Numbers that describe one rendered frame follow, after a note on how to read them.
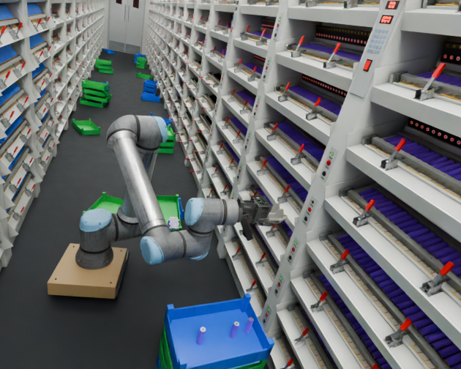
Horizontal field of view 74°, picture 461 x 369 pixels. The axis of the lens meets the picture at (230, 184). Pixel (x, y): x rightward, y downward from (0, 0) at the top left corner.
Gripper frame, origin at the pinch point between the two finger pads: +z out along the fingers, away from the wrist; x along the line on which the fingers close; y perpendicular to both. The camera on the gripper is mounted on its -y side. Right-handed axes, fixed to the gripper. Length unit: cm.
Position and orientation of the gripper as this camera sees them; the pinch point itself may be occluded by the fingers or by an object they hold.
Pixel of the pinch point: (283, 217)
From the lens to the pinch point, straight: 116.1
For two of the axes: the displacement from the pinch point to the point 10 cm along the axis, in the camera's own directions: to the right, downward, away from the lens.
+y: 2.3, -8.6, -4.5
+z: 9.3, 0.6, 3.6
